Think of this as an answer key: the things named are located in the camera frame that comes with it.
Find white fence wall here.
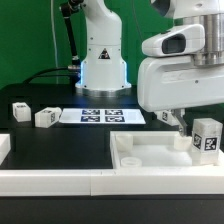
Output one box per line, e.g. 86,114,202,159
0,167,224,196
0,134,11,165

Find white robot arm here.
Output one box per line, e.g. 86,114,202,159
60,0,224,133

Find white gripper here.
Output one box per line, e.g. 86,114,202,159
137,56,224,137

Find white square table top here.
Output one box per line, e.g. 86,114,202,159
110,131,224,169

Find white sheet with tag markers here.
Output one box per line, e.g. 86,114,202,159
60,108,145,124

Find white front fence wall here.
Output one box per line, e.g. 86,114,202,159
0,167,224,196

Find white left fence wall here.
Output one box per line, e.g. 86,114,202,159
0,134,11,165

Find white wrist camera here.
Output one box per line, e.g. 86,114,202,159
142,24,205,57

